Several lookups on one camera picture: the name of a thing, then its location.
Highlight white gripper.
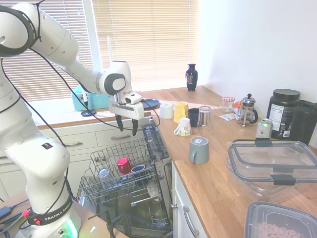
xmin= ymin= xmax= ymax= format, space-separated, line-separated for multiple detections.
xmin=108 ymin=100 xmax=145 ymax=136

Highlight red metallic mug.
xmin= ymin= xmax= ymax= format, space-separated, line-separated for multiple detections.
xmin=116 ymin=157 xmax=133 ymax=175

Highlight open dishwasher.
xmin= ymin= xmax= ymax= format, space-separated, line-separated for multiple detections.
xmin=76 ymin=123 xmax=174 ymax=238

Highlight plain white mug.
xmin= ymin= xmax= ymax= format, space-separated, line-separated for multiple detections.
xmin=159 ymin=102 xmax=174 ymax=119

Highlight navy blue mug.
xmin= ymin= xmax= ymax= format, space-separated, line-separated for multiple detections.
xmin=130 ymin=164 xmax=152 ymax=187

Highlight yellow mug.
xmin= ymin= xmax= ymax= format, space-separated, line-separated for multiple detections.
xmin=172 ymin=101 xmax=190 ymax=124

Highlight white patterned mug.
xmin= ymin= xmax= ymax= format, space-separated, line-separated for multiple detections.
xmin=173 ymin=117 xmax=193 ymax=137

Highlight black mug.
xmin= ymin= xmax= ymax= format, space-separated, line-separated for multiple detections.
xmin=187 ymin=108 xmax=200 ymax=128

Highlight grey mug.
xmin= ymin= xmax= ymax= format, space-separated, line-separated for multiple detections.
xmin=189 ymin=136 xmax=210 ymax=165

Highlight dark blue plate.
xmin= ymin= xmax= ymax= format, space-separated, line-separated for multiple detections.
xmin=142 ymin=98 xmax=160 ymax=111

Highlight white kitchen cabinets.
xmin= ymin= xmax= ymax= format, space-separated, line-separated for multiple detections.
xmin=0 ymin=116 xmax=209 ymax=238

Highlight black candle holder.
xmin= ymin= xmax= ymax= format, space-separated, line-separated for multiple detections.
xmin=81 ymin=100 xmax=97 ymax=117

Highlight clear glass in rack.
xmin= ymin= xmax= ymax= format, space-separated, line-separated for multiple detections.
xmin=97 ymin=167 xmax=111 ymax=181

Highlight teal bread box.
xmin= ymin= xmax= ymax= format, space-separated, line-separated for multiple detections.
xmin=71 ymin=84 xmax=111 ymax=112

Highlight clear drinking glass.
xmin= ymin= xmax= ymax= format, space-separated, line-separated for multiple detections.
xmin=197 ymin=106 xmax=214 ymax=128

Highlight dark blue painted vase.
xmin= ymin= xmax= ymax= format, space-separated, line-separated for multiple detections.
xmin=185 ymin=63 xmax=198 ymax=92

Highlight wide beige window blind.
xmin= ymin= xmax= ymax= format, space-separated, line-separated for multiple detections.
xmin=92 ymin=0 xmax=200 ymax=86

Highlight black tripod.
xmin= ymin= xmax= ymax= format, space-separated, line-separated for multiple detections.
xmin=87 ymin=207 xmax=132 ymax=238

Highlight glass jar red checked lid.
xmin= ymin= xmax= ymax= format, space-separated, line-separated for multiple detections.
xmin=221 ymin=96 xmax=236 ymax=114

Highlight narrow beige window blind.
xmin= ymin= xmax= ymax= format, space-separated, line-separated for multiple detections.
xmin=0 ymin=0 xmax=95 ymax=102

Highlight glass french press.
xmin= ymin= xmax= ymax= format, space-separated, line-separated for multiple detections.
xmin=237 ymin=93 xmax=259 ymax=128

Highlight white green drink can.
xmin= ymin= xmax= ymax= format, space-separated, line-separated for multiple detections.
xmin=255 ymin=118 xmax=274 ymax=140

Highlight large clear lidded container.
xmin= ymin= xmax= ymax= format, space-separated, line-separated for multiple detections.
xmin=224 ymin=139 xmax=317 ymax=198

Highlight blue adapter box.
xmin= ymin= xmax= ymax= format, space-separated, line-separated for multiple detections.
xmin=0 ymin=206 xmax=13 ymax=219

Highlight black protein powder tub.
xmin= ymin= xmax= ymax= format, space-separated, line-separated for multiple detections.
xmin=266 ymin=89 xmax=301 ymax=140

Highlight grey container with food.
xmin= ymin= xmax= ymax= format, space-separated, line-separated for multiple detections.
xmin=243 ymin=200 xmax=317 ymax=238

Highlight black pitcher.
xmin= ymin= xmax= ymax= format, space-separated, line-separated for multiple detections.
xmin=289 ymin=99 xmax=317 ymax=147

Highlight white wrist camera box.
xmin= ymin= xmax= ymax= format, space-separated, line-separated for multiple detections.
xmin=124 ymin=92 xmax=144 ymax=105

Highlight grey wire dishwasher rack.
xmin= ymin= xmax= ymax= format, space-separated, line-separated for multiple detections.
xmin=80 ymin=136 xmax=164 ymax=207

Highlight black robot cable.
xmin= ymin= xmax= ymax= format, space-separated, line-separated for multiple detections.
xmin=0 ymin=0 xmax=161 ymax=231

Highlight silver cabinet door handle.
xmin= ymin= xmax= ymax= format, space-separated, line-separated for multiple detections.
xmin=183 ymin=206 xmax=200 ymax=238

